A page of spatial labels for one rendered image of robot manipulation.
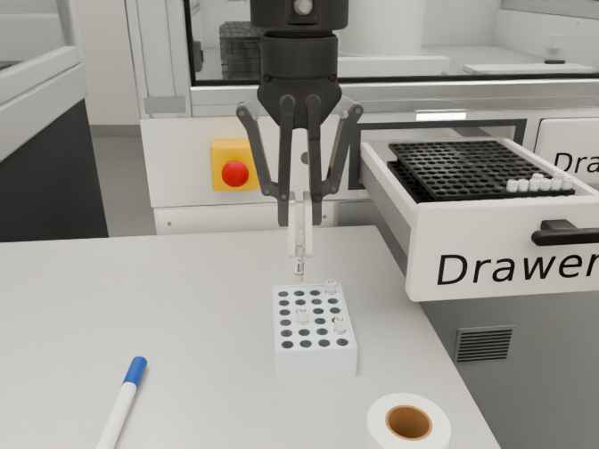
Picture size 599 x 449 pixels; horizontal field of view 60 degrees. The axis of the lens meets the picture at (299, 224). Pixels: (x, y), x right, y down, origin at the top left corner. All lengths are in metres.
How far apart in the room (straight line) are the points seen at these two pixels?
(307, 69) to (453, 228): 0.22
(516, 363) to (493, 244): 0.64
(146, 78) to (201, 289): 0.32
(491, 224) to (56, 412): 0.47
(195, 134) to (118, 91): 3.53
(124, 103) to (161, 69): 3.55
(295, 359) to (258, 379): 0.05
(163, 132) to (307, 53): 0.39
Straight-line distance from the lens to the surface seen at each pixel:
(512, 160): 0.82
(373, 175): 0.77
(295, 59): 0.49
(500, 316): 1.10
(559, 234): 0.56
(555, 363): 1.24
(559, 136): 0.96
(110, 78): 4.34
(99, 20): 4.30
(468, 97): 0.89
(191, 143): 0.83
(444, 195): 0.65
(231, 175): 0.76
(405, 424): 0.50
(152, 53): 0.81
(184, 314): 0.67
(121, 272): 0.78
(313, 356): 0.54
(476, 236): 0.56
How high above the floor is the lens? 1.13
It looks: 25 degrees down
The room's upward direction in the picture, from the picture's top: straight up
